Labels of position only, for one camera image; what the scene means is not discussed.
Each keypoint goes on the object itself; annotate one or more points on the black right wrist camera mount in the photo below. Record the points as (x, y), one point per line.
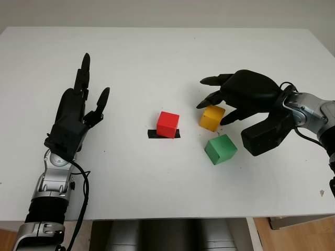
(264, 138)

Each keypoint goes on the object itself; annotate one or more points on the yellow wooden block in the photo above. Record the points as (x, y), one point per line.
(210, 117)

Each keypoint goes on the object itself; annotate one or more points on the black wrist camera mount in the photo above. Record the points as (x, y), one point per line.
(65, 138)
(264, 138)

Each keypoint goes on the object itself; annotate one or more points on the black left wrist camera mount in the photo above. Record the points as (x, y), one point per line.
(65, 138)

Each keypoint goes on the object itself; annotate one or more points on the green wooden block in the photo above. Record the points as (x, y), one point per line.
(221, 149)

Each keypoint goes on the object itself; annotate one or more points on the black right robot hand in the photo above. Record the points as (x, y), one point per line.
(251, 91)

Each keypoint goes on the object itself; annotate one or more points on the black tape strip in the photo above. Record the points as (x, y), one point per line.
(151, 134)

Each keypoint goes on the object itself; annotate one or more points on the grey metal bracket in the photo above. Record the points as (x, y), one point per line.
(278, 223)

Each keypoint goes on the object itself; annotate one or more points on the white table leg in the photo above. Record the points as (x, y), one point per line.
(255, 235)

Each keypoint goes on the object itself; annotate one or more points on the grey robot body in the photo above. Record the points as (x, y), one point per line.
(167, 235)

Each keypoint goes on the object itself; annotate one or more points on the red wooden block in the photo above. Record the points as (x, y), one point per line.
(167, 123)

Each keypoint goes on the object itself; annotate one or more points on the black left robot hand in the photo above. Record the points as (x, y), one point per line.
(70, 107)

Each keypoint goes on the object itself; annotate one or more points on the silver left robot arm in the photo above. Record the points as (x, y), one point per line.
(52, 180)

